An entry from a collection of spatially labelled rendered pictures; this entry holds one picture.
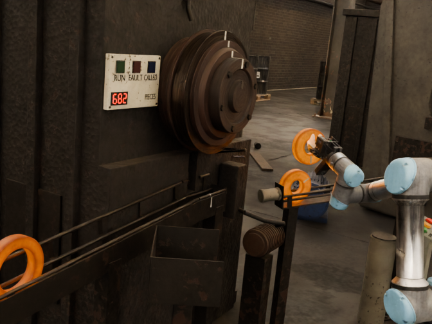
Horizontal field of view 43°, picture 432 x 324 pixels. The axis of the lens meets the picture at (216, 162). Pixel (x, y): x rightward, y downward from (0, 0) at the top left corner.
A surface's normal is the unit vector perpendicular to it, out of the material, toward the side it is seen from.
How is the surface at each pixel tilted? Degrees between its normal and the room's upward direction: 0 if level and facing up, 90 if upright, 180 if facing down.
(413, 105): 90
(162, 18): 90
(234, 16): 90
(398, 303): 98
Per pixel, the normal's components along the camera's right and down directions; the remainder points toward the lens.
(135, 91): 0.84, 0.19
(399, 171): -0.91, -0.13
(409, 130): -0.72, 0.09
